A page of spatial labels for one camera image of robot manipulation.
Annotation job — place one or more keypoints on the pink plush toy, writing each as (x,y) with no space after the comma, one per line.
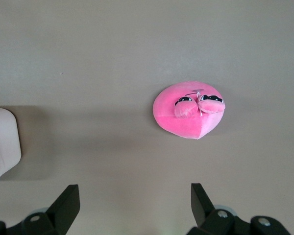
(176,124)

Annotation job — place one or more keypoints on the pink plastic storage box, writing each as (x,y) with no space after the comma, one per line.
(7,137)

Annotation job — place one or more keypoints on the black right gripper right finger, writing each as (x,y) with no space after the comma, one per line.
(205,215)

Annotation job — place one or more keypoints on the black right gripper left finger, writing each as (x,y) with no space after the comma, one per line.
(56,213)

